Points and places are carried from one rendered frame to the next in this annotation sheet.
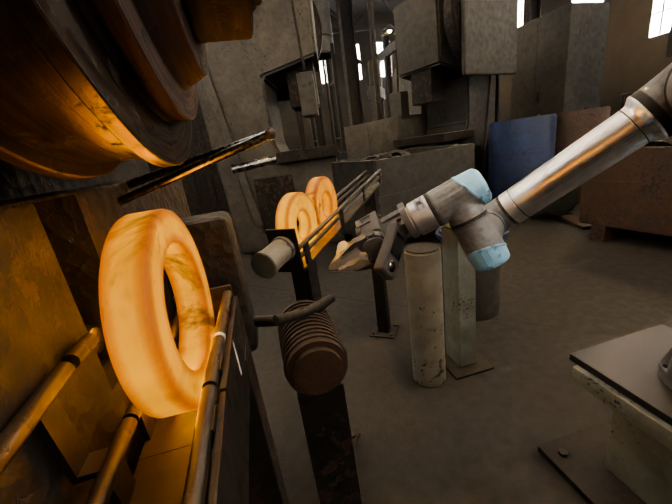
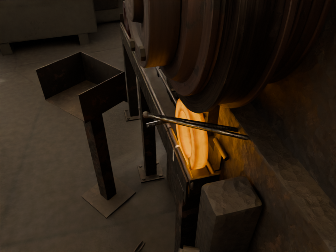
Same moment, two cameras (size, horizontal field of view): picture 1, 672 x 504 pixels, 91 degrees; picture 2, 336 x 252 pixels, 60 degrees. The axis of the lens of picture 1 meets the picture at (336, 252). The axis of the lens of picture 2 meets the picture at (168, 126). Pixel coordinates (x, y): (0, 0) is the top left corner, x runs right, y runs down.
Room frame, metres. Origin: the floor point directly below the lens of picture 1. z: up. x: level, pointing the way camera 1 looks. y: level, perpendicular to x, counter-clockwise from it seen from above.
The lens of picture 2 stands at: (0.85, 0.07, 1.25)
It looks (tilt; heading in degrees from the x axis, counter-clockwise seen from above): 40 degrees down; 177
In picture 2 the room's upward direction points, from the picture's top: straight up
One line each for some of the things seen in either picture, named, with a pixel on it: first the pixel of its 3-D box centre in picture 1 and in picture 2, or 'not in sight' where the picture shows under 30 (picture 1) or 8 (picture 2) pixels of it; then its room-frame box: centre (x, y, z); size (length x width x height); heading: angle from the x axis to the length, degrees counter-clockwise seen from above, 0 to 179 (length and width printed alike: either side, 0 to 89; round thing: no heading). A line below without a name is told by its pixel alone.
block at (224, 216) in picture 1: (212, 287); (225, 227); (0.52, 0.21, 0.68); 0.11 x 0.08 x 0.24; 101
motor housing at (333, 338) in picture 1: (322, 414); not in sight; (0.64, 0.09, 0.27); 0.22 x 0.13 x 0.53; 11
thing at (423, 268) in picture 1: (425, 316); not in sight; (1.03, -0.28, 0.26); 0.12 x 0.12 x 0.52
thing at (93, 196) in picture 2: not in sight; (95, 142); (-0.12, -0.20, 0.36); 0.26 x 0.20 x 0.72; 46
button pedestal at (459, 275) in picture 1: (459, 289); not in sight; (1.10, -0.43, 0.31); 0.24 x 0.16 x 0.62; 11
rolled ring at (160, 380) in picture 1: (172, 308); (190, 133); (0.29, 0.16, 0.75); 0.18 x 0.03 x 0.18; 10
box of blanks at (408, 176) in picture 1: (398, 194); not in sight; (2.94, -0.63, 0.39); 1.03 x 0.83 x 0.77; 116
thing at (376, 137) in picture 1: (385, 163); not in sight; (4.67, -0.85, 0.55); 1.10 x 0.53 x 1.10; 31
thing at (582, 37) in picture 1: (551, 104); not in sight; (4.61, -3.10, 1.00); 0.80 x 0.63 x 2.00; 16
